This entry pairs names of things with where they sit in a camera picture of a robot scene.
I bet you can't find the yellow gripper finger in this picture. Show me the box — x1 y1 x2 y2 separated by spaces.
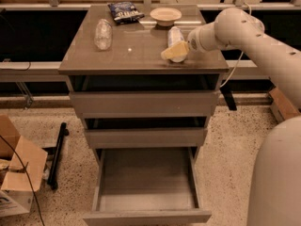
161 40 189 60

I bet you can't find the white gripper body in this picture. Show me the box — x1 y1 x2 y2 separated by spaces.
187 22 227 53

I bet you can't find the blue label plastic bottle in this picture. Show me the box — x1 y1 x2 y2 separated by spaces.
168 26 184 63

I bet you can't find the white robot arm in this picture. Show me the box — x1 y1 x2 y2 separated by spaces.
161 8 301 226

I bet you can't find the grey drawer cabinet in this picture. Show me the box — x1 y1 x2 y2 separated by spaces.
59 6 229 154

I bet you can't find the clear crumpled plastic bottle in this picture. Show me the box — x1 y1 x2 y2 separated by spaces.
94 19 113 51

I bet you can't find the grey top drawer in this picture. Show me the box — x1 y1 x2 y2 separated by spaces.
70 74 218 119

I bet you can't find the grey middle drawer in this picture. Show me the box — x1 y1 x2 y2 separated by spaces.
85 117 207 148

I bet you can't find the grey open bottom drawer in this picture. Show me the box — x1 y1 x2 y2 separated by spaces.
84 148 212 226

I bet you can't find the beige bowl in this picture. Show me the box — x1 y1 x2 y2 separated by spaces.
150 8 182 26

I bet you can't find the blue chip bag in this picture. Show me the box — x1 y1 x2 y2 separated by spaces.
108 2 145 24

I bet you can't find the cardboard box right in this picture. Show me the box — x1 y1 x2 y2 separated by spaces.
269 88 300 122

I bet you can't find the black bar on floor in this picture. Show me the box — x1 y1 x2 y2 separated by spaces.
47 122 69 190

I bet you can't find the open cardboard box left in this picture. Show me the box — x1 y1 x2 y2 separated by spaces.
0 115 47 217

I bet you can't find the white cable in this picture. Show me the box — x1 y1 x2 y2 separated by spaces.
219 2 253 89

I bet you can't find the black cable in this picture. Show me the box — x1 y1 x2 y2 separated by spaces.
0 135 46 226

